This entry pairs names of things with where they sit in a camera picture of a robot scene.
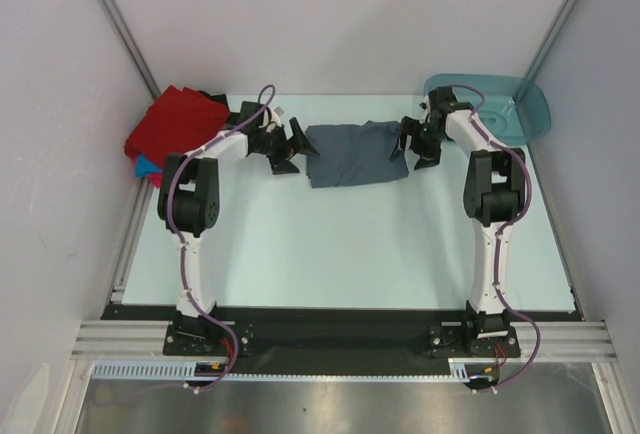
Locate aluminium corner post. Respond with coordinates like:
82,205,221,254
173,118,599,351
97,0,161,99
524,0,581,82

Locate right grey cable duct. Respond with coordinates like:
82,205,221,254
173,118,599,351
448,358,501,383

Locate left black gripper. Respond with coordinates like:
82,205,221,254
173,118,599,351
254,118,318,174

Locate left grey cable duct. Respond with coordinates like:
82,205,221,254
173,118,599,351
93,360,226,381

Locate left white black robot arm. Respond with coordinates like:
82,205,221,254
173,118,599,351
157,101,319,354

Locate aluminium front frame rail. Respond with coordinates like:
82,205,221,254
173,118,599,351
71,321,617,363

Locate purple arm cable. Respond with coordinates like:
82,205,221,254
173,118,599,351
439,83,544,395
94,84,277,408

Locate teal transparent plastic bin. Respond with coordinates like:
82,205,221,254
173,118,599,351
423,74,551,147

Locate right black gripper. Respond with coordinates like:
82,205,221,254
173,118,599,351
391,116,448,170

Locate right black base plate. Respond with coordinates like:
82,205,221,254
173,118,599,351
426,323,522,359

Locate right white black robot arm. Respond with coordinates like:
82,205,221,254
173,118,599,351
391,86,532,358

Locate blue folded t shirt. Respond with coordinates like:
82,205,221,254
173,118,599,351
134,154,162,178

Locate red folded t shirt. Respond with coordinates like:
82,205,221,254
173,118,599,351
124,86,229,168

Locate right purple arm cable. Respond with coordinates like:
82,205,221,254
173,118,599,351
439,83,544,395

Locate grey blue polo shirt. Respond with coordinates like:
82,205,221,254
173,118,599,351
306,121,409,189

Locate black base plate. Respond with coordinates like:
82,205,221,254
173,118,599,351
426,323,522,359
162,318,252,357

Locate left aluminium side rail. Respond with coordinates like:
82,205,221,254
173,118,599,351
106,179,154,304

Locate right aluminium corner post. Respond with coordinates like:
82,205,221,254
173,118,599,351
524,0,581,82

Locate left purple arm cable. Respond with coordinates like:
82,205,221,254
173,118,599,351
94,84,277,408

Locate grey cable duct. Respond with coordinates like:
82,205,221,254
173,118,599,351
93,360,226,381
448,358,501,383

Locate pink folded t shirt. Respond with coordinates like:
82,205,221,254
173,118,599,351
146,172,162,188

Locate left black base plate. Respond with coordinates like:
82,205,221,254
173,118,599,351
162,318,252,357

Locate aluminium side rail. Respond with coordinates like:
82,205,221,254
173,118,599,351
527,144,585,320
106,179,154,304

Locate black folded t shirt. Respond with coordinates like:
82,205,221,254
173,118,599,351
199,90,238,126

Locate left aluminium corner post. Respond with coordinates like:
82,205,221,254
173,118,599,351
97,0,161,99

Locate right aluminium side rail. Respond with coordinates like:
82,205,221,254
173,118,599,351
527,144,585,320

